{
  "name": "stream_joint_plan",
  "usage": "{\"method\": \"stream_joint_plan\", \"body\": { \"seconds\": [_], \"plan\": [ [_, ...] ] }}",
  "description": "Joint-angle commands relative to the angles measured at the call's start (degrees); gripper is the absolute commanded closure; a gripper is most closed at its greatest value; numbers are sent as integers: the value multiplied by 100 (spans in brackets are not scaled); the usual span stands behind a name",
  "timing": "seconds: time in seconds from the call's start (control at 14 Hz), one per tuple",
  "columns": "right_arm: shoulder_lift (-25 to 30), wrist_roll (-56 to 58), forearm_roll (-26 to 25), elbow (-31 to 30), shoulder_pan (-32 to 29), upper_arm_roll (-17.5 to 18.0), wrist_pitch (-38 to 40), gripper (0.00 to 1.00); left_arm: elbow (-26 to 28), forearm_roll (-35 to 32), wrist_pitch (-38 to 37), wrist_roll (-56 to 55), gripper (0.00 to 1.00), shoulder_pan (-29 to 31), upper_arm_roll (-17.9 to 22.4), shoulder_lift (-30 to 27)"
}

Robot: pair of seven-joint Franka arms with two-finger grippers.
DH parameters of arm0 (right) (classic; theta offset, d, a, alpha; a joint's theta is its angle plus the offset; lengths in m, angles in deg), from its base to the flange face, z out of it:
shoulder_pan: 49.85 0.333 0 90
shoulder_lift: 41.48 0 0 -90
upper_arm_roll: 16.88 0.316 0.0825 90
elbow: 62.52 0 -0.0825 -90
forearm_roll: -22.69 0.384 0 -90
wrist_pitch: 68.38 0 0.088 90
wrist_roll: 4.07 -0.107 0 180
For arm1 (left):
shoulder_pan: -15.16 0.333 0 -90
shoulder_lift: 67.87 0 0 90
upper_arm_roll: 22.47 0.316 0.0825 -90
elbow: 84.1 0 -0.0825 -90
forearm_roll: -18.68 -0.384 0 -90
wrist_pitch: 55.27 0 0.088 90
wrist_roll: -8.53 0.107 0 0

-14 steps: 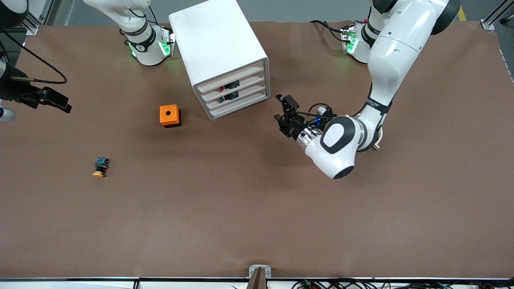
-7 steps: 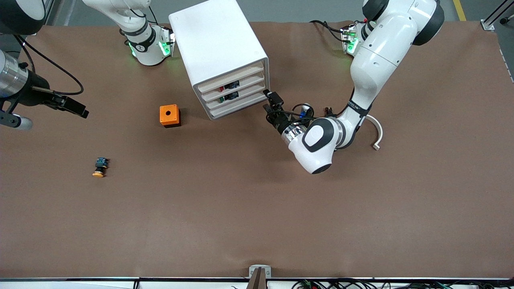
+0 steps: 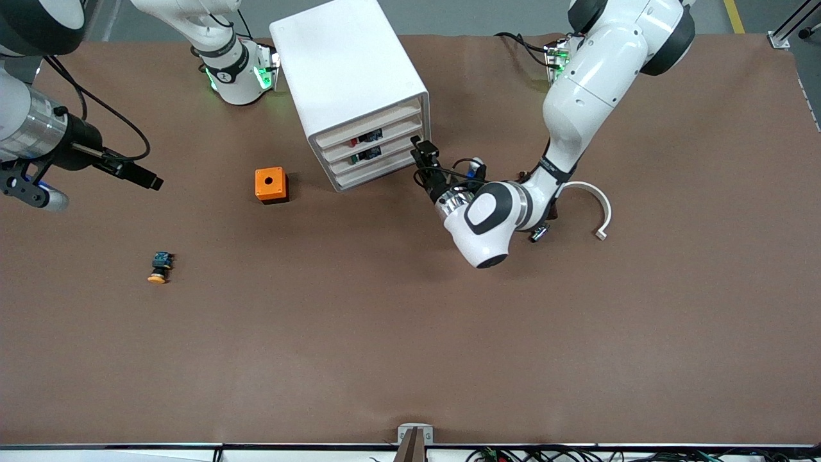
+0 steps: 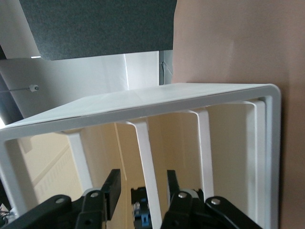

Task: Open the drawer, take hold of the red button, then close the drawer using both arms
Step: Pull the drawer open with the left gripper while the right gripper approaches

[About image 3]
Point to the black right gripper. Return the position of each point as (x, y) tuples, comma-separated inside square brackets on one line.
[(82, 142)]

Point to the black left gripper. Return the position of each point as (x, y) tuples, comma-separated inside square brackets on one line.
[(436, 187)]

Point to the grey metal mount bracket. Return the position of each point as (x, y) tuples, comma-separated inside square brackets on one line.
[(403, 431)]

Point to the green push button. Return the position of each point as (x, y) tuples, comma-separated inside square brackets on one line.
[(369, 153)]

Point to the silver key switch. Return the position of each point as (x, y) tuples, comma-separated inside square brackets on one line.
[(539, 235)]

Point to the white plastic drawer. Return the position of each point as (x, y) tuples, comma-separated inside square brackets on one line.
[(397, 164), (397, 148), (397, 131), (385, 119)]

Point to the red push button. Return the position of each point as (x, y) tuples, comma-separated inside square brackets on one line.
[(369, 136)]

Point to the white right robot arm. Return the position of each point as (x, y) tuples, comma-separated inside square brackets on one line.
[(237, 83)]

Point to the aluminium frame post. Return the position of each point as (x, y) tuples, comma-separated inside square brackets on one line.
[(779, 40)]

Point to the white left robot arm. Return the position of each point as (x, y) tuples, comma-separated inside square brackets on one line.
[(596, 83)]

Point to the white curved bracket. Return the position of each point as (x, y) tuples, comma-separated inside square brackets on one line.
[(603, 205)]

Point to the dark tapered camera post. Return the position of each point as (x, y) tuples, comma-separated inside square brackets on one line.
[(412, 449)]

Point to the orange box with hole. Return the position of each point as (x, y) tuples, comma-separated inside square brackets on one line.
[(269, 183)]

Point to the white drawer cabinet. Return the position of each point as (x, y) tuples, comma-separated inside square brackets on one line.
[(346, 64)]

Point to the yellow push button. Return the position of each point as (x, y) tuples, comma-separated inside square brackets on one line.
[(160, 264)]

